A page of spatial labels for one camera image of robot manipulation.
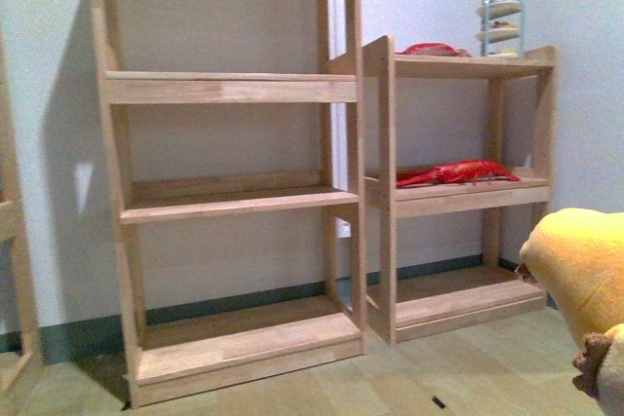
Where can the short wooden shelf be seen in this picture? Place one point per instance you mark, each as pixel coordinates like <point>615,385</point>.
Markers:
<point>405,309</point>

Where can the orange plush toy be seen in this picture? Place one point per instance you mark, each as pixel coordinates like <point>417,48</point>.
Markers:
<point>576,254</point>

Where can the red toy lobster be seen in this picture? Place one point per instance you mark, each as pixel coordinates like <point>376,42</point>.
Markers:
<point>457,172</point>

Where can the tiered toy dish rack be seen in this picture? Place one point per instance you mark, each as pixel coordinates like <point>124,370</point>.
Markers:
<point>502,33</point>

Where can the red toy on top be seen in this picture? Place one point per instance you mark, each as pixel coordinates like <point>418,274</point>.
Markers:
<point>434,49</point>

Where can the tall wooden shelf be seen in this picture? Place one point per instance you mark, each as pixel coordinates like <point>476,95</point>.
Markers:
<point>182,358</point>

